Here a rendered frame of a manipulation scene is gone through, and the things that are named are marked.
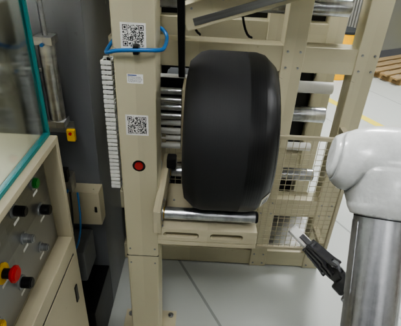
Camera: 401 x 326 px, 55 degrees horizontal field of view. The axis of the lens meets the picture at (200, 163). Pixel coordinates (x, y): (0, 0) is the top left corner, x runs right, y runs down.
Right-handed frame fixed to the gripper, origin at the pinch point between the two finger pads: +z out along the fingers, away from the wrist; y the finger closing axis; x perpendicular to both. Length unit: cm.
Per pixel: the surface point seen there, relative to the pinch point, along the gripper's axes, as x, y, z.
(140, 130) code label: -18, -7, 59
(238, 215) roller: -5.6, 13.9, 20.0
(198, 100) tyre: -4, -27, 45
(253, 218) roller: -1.9, 14.3, 15.7
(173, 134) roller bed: 5, 33, 72
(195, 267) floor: -12, 123, 34
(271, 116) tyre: 9.2, -25.3, 28.4
